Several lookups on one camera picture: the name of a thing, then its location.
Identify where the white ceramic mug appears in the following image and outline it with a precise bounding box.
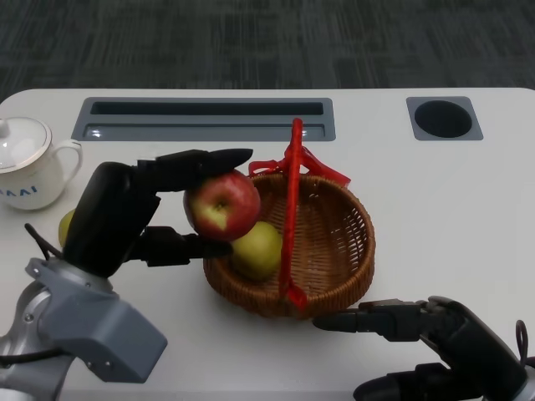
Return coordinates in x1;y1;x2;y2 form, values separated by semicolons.
0;140;84;211

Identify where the red apple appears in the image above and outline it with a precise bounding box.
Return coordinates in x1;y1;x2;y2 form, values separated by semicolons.
182;169;262;242

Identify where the grey table cup holder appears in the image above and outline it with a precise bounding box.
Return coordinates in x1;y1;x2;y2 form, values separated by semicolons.
405;96;484;141

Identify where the thin black right hand cable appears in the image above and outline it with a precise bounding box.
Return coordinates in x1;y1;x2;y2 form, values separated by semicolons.
513;319;531;365

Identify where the black left camera cable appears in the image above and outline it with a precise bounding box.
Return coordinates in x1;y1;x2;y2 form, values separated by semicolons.
0;348;64;369

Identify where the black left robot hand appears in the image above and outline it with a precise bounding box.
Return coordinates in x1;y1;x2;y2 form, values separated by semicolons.
62;148;255;279

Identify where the white mug lid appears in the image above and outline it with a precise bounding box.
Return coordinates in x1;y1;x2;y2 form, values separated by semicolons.
0;116;53;173

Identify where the grey table tray slot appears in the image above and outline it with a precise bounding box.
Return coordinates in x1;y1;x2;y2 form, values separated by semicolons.
70;97;337;142

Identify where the wicker basket with red handle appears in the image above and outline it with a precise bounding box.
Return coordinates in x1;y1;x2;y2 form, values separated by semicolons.
202;118;376;321

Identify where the thin black hand cable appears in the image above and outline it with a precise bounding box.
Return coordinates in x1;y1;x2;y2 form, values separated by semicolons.
23;222;64;261
513;319;531;365

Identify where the thin black left hand cable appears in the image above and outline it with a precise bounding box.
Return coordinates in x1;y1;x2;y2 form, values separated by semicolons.
23;222;64;261

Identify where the green pear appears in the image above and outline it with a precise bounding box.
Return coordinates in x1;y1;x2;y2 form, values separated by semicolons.
58;208;77;248
231;221;283;282

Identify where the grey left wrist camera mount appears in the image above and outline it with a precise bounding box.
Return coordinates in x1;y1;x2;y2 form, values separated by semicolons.
24;257;168;383

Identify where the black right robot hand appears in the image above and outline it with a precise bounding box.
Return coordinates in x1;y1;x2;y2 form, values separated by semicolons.
312;296;528;401

